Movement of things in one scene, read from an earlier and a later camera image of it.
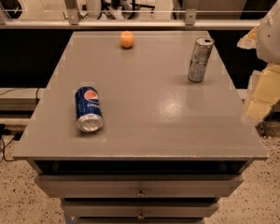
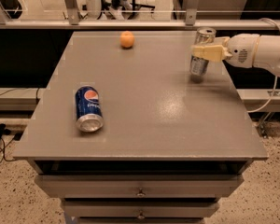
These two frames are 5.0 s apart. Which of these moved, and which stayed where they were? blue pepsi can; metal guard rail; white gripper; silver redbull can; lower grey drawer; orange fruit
Moved: silver redbull can; white gripper
Stayed: lower grey drawer; orange fruit; metal guard rail; blue pepsi can
